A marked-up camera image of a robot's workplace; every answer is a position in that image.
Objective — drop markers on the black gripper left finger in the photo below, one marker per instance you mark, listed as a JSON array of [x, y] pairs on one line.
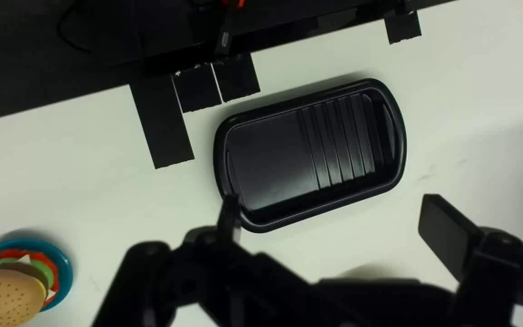
[[208, 269]]

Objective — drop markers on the black tape piece far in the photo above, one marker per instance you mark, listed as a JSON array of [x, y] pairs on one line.
[[402, 25]]

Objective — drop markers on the toy hamburger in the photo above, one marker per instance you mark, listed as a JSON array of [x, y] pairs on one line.
[[23, 292]]

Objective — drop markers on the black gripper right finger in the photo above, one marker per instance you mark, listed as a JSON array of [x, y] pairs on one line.
[[488, 263]]

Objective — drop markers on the black tape square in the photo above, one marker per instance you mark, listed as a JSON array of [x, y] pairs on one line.
[[197, 87], [237, 76]]

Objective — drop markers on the black tape square right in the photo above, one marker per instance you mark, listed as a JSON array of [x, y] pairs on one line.
[[237, 76]]

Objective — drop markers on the black tape strip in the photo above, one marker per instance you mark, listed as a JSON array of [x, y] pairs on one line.
[[163, 120]]

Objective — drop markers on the black rectangular ridged tray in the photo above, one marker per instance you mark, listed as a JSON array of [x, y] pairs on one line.
[[313, 152]]

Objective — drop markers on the teal small plate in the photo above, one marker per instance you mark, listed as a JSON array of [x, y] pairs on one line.
[[43, 260]]

